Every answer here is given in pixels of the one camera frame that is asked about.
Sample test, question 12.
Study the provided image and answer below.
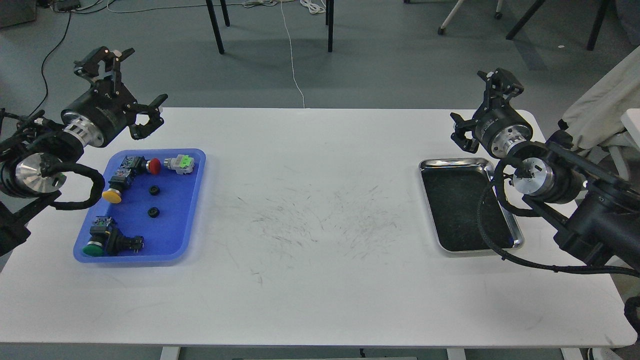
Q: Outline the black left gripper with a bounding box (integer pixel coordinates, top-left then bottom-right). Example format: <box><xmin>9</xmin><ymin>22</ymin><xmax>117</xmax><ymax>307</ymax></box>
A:
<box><xmin>61</xmin><ymin>47</ymin><xmax>169</xmax><ymax>148</ymax></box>

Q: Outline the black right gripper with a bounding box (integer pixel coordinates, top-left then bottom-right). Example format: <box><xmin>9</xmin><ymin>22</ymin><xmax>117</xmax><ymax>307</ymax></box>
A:
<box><xmin>449</xmin><ymin>68</ymin><xmax>533</xmax><ymax>159</ymax></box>

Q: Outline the small black gear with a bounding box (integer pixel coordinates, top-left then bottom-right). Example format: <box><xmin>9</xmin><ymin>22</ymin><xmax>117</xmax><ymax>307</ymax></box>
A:
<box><xmin>148</xmin><ymin>185</ymin><xmax>161</xmax><ymax>196</ymax></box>
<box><xmin>147</xmin><ymin>206</ymin><xmax>160</xmax><ymax>219</ymax></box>

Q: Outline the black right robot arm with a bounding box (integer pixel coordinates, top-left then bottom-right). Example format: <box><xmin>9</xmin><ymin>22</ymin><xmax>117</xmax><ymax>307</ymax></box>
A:
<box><xmin>450</xmin><ymin>68</ymin><xmax>640</xmax><ymax>278</ymax></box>

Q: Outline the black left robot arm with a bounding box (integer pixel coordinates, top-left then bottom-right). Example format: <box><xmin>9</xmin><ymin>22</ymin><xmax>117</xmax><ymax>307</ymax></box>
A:
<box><xmin>1</xmin><ymin>47</ymin><xmax>168</xmax><ymax>255</ymax></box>

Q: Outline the steel tray with black mat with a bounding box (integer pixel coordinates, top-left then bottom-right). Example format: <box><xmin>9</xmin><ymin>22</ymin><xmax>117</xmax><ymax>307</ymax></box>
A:
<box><xmin>419</xmin><ymin>157</ymin><xmax>524</xmax><ymax>255</ymax></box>

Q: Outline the beige cloth cover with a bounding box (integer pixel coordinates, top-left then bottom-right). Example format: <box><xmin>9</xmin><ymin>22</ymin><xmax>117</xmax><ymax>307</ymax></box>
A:
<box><xmin>561</xmin><ymin>48</ymin><xmax>640</xmax><ymax>152</ymax></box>

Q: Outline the blue plastic tray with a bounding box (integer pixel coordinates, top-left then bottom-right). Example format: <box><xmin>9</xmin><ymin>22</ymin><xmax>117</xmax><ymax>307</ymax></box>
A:
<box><xmin>73</xmin><ymin>148</ymin><xmax>206</xmax><ymax>264</ymax></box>

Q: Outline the black chair leg left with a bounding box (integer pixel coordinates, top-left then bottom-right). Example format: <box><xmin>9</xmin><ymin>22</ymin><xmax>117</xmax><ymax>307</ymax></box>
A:
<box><xmin>205</xmin><ymin>0</ymin><xmax>231</xmax><ymax>55</ymax></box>

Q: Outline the black chair leg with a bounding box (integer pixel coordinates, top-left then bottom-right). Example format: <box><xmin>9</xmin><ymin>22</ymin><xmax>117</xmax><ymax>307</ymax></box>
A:
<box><xmin>324</xmin><ymin>0</ymin><xmax>335</xmax><ymax>53</ymax></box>
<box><xmin>205</xmin><ymin>0</ymin><xmax>231</xmax><ymax>55</ymax></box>

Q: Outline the black chair leg right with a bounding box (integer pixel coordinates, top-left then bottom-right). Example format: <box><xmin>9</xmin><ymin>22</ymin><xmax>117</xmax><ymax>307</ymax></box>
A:
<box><xmin>324</xmin><ymin>0</ymin><xmax>335</xmax><ymax>53</ymax></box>

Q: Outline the red push button switch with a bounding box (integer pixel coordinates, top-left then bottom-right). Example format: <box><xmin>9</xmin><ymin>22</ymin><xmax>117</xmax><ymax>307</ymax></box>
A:
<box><xmin>119</xmin><ymin>155</ymin><xmax>162</xmax><ymax>176</ymax></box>

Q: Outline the yellow push button switch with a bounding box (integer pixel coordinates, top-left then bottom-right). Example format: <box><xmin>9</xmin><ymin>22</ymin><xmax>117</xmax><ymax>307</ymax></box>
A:
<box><xmin>102</xmin><ymin>167</ymin><xmax>133</xmax><ymax>204</ymax></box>

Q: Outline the black floor cable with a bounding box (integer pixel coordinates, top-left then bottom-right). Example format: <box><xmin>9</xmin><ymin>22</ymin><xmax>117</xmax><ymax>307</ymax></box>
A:
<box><xmin>30</xmin><ymin>0</ymin><xmax>101</xmax><ymax>116</ymax></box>

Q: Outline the grey switch with green label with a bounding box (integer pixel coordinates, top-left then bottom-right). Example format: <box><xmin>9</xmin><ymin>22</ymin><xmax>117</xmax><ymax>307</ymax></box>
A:
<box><xmin>163</xmin><ymin>154</ymin><xmax>195</xmax><ymax>175</ymax></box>

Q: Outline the green push button switch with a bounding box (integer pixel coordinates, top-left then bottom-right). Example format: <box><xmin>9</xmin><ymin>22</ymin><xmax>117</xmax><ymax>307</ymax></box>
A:
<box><xmin>81</xmin><ymin>216</ymin><xmax>145</xmax><ymax>257</ymax></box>

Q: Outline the white floor cable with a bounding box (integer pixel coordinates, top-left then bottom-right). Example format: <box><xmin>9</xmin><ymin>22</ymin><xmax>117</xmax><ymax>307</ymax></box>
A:
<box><xmin>243</xmin><ymin>0</ymin><xmax>327</xmax><ymax>109</ymax></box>

